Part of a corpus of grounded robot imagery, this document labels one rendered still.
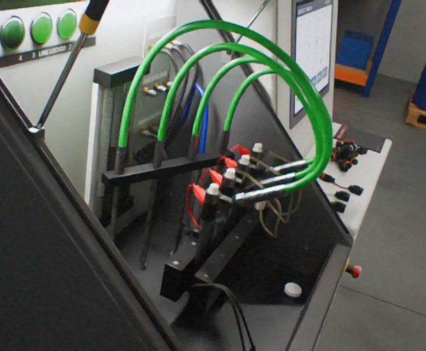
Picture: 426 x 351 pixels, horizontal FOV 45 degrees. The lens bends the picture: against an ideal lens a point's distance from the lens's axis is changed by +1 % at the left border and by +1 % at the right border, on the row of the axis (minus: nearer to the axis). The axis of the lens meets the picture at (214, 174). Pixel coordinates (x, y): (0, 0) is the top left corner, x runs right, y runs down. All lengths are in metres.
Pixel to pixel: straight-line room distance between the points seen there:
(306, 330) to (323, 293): 0.12
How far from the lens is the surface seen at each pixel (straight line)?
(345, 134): 1.84
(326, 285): 1.11
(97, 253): 0.64
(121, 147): 0.99
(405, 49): 7.33
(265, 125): 1.20
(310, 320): 1.01
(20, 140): 0.65
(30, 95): 0.88
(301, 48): 1.41
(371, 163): 1.67
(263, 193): 0.89
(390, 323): 2.69
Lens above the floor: 1.59
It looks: 27 degrees down
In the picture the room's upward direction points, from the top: 12 degrees clockwise
